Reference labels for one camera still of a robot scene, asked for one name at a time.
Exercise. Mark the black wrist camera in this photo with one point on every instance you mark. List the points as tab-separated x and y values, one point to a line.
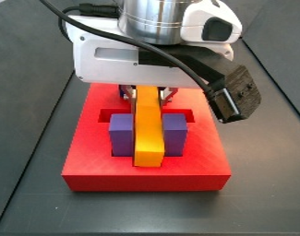
225	81

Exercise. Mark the purple U-shaped block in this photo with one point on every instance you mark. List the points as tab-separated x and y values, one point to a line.
120	131

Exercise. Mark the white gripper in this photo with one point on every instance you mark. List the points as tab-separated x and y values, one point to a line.
111	62

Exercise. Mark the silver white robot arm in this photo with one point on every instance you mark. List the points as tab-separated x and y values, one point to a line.
153	23

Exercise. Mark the red puzzle base board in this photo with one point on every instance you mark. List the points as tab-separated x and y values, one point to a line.
95	171

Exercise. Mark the yellow long bar block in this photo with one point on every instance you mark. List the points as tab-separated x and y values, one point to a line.
149	143

